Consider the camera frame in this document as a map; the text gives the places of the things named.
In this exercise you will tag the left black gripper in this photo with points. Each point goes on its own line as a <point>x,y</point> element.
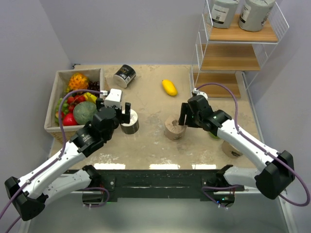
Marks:
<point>123,118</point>

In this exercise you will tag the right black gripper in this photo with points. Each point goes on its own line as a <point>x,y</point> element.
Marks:
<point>185,109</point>

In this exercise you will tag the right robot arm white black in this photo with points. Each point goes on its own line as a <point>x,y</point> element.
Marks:
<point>274,170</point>

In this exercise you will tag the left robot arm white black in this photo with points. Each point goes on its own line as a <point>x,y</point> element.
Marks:
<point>32,192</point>

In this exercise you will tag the clear wrapped white tissue roll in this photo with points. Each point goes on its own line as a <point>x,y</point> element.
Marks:
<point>133,126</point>

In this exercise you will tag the yellow banana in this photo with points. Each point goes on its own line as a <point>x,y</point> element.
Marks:
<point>90,97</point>

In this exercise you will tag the dark purple grapes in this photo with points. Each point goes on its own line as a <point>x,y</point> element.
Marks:
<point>94,86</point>

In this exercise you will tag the yellow mango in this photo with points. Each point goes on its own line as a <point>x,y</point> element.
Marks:
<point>169,87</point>

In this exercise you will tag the green netted melon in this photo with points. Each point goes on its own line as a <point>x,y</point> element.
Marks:
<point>84,112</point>

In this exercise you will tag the black wrapped tissue roll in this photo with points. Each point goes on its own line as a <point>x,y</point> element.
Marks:
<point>124,76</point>

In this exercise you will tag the green lime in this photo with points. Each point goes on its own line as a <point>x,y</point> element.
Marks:
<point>213,136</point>

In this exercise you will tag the woven lined fruit basket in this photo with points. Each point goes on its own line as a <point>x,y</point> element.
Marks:
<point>64,82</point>

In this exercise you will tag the orange spiky fruit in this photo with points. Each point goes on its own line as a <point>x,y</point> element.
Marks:
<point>77,81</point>

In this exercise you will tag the red apple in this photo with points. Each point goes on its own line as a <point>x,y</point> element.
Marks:
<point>69,120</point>

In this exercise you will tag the green grapes bunch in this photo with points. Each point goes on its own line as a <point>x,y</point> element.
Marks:
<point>64,110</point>

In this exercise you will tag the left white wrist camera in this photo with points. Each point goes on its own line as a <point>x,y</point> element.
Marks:
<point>113,99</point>

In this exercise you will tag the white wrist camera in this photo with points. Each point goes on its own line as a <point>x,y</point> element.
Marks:
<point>113,99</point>
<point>197,92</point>

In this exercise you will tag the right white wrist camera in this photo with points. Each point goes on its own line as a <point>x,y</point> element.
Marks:
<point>197,92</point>

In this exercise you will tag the white wire wooden shelf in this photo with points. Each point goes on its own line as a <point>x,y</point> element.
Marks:
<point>227,56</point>

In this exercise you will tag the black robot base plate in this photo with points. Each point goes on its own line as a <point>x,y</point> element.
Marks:
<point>202,184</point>

